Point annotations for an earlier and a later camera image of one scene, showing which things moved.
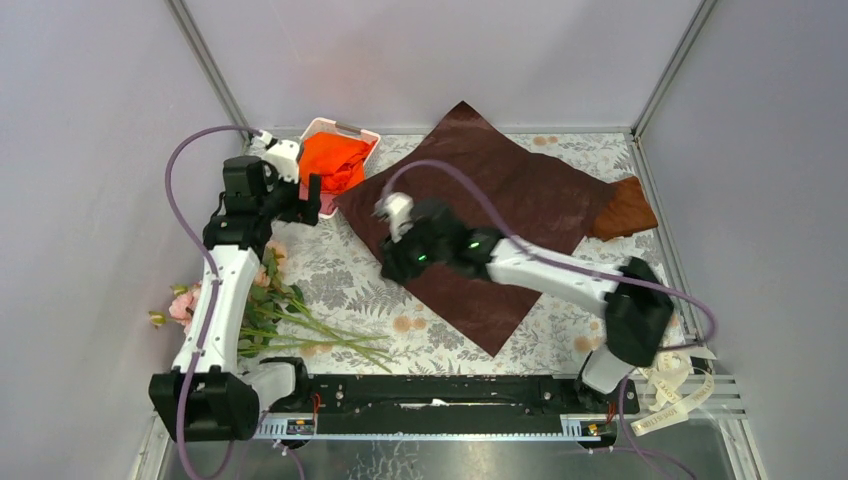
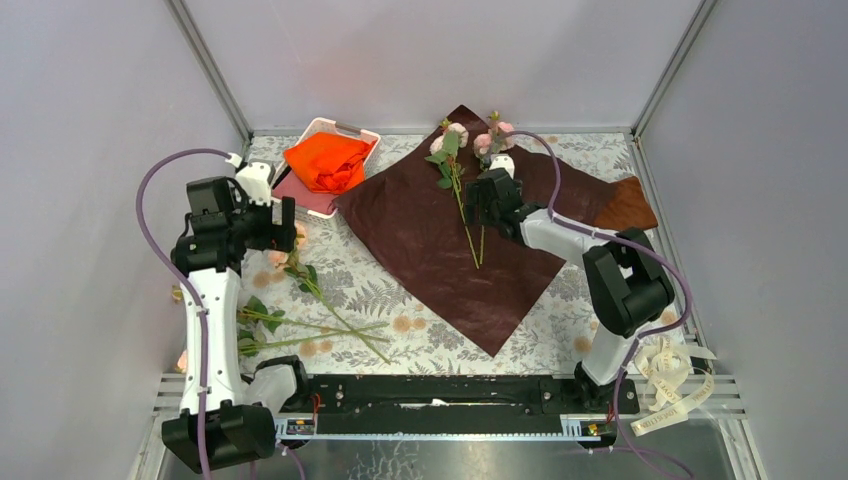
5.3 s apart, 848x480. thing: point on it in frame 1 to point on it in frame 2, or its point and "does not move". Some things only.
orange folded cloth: [337, 159] does not move
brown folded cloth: [627, 212] does not move
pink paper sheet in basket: [326, 205] does not move
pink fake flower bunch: [275, 313] to [278, 329]
